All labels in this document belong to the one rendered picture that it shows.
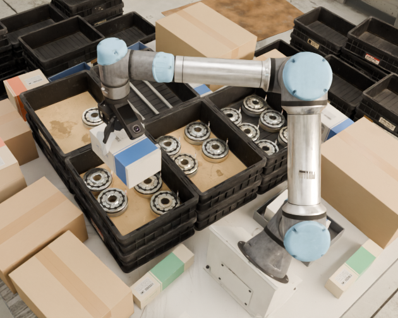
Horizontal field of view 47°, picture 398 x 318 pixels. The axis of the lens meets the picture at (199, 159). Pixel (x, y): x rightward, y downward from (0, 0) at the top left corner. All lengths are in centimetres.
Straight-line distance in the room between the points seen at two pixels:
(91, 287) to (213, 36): 132
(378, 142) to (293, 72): 82
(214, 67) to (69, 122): 81
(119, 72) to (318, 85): 49
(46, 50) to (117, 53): 176
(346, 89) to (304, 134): 179
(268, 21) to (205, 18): 182
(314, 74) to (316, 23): 236
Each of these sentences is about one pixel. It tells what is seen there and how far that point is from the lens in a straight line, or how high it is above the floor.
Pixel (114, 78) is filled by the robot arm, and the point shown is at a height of 138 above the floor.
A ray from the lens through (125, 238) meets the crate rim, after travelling 143.
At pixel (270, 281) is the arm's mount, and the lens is 135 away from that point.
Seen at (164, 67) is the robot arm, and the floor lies 143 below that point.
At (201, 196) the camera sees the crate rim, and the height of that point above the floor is 92.
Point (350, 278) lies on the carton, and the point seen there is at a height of 76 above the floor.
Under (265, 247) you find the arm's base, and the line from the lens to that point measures 139.
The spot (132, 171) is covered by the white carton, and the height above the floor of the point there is 112.
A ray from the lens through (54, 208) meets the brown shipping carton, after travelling 162.
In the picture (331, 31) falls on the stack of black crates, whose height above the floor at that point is 38.
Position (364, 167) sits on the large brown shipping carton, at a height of 90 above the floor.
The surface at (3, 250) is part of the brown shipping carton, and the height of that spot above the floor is 86.
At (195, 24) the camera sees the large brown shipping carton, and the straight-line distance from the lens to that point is 234.
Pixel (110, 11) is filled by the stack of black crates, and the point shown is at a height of 47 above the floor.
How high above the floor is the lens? 215
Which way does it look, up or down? 48 degrees down
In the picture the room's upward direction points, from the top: 5 degrees clockwise
